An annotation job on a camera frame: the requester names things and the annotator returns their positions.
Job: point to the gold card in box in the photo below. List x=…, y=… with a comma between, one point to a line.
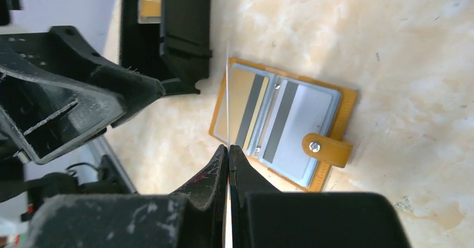
x=149, y=11

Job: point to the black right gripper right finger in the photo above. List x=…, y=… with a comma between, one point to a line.
x=264, y=216

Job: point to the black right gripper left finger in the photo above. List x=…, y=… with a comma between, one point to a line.
x=191, y=216

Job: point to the thin white card edge-on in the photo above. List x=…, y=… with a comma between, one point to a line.
x=229, y=232

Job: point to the gold credit card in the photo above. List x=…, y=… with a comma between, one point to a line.
x=247, y=87

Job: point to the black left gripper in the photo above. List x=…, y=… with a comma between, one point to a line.
x=57, y=94

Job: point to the blue credit card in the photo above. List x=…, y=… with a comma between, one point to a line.
x=301, y=109

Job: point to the black plastic box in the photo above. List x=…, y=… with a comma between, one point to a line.
x=176, y=50

